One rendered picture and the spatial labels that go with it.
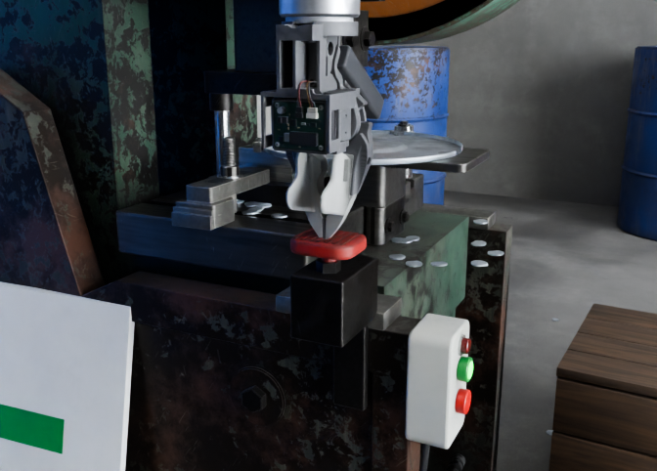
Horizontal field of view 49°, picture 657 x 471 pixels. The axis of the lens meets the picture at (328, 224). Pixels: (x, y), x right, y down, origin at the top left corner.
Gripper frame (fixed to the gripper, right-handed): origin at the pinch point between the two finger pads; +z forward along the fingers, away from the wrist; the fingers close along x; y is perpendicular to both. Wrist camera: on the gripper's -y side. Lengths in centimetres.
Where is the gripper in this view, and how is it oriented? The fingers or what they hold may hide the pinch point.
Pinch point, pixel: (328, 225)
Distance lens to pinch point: 74.6
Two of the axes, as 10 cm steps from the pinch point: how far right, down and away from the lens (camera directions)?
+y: -4.3, 2.3, -8.7
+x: 9.0, 1.2, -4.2
